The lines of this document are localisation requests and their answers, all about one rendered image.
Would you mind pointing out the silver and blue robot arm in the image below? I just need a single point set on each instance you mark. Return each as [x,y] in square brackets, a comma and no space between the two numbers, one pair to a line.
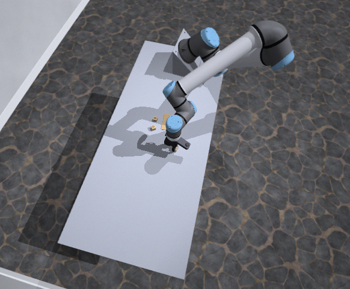
[244,52]

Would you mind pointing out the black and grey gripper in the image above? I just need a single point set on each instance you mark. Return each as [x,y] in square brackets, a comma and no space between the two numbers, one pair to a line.
[170,144]

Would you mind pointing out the tan flat mat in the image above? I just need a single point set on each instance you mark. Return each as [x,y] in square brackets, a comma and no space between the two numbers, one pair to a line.
[166,116]

